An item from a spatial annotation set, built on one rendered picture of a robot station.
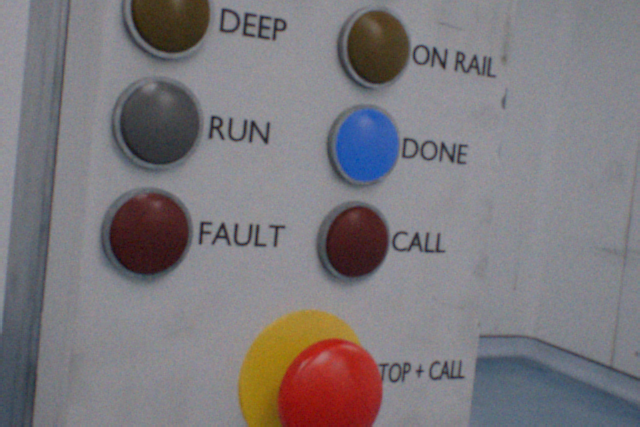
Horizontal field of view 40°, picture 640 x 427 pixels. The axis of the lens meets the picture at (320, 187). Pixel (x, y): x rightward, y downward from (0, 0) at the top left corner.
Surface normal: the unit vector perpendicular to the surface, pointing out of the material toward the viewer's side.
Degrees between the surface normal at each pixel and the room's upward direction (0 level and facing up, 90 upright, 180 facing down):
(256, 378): 90
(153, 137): 92
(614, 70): 90
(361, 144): 90
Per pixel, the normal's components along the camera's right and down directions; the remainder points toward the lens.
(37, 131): -0.86, -0.07
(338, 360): 0.40, -0.33
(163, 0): 0.46, 0.07
